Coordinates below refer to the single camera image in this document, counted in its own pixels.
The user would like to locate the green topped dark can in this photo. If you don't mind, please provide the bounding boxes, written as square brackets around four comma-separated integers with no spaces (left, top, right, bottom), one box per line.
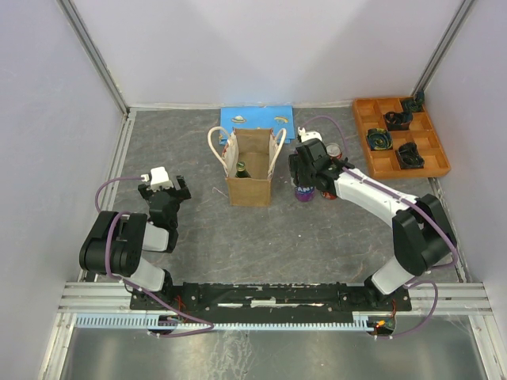
[235,161,251,178]

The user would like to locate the red cola can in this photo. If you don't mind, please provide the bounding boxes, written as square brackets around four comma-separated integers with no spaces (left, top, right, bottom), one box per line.
[321,192,337,200]
[326,142,343,159]

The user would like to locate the black rolled sock upper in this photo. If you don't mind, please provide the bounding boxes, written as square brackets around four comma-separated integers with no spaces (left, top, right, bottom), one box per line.
[383,111,413,131]

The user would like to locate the black rolled sock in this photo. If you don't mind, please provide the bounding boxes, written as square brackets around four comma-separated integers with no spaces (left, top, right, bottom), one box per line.
[383,111,413,131]
[396,142,425,169]

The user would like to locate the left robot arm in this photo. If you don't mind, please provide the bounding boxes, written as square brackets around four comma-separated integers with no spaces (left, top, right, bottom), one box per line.
[79,173,191,309]

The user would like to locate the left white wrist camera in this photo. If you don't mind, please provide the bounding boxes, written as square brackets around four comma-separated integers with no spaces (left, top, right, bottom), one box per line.
[141,166,174,192]

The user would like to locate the blue yellow rolled sock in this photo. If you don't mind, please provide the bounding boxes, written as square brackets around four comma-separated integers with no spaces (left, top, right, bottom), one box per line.
[366,128,393,151]

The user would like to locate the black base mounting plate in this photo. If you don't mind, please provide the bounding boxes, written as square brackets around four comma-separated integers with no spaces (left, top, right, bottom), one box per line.
[129,283,412,325]

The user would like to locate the black rolled sock lower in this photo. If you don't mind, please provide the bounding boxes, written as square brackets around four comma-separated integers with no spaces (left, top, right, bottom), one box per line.
[396,142,425,169]

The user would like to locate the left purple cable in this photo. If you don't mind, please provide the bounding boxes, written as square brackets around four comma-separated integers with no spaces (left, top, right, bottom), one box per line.
[94,176,215,339]

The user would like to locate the orange compartment tray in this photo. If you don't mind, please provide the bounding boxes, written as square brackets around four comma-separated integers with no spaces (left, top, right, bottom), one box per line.
[353,97,451,180]

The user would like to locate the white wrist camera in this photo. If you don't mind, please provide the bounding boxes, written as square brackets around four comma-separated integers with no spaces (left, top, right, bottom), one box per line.
[141,166,174,192]
[297,127,322,143]

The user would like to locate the teal rolled sock corner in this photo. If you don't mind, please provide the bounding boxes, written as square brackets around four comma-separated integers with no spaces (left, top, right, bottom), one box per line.
[400,89,425,113]

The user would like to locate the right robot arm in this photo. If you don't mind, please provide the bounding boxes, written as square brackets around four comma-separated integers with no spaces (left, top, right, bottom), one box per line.
[288,138,459,310]

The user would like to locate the light blue cable duct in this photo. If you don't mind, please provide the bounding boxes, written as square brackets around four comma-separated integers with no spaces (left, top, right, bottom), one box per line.
[74,311,377,329]

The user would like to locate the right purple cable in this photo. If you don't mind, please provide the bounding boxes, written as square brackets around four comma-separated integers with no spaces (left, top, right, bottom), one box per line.
[299,115,459,340]

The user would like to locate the aluminium frame rail front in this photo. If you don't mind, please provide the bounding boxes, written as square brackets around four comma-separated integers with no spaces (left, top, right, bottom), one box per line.
[58,283,493,316]

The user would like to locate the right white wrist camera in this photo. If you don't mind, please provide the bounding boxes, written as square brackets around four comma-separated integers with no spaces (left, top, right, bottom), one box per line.
[297,127,322,143]

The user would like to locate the burlap canvas bag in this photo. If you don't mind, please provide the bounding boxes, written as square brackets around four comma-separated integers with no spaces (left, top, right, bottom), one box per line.
[207,126,287,207]

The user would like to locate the purple cable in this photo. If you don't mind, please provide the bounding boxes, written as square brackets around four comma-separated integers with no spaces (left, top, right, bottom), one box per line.
[299,115,459,340]
[94,176,215,339]

